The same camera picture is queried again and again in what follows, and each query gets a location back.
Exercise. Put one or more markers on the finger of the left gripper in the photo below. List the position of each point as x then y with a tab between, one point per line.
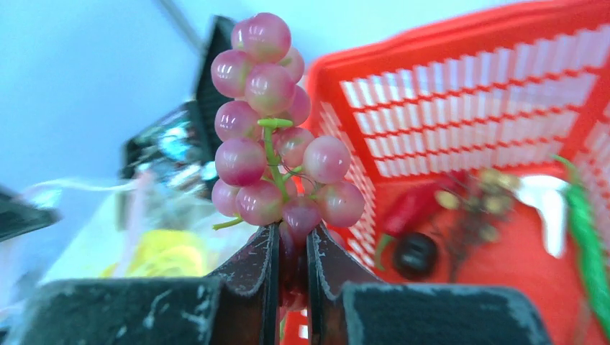
20	217

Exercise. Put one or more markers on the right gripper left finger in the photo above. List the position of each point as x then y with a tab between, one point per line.
247	307

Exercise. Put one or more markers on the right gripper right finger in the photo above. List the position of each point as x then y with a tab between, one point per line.
329	267

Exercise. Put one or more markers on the yellow toy cabbage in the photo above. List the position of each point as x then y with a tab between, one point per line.
167	253

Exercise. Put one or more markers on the clear zip top bag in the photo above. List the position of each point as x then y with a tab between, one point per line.
130	209

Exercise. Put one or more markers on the red toy grape bunch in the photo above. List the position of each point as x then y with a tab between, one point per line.
271	169

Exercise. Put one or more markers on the red plastic basket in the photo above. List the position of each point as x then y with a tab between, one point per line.
509	87

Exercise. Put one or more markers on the dark purple toy fruit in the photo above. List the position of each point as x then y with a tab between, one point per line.
415	256

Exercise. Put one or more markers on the red toy chili pepper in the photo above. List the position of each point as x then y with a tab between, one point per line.
411	208

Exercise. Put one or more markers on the black poker chip case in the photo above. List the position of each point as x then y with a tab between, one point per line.
180	147

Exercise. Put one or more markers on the brown toy grape bunch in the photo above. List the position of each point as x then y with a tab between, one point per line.
481	202

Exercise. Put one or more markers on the green toy chili pepper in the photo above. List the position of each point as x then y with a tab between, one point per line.
591	254

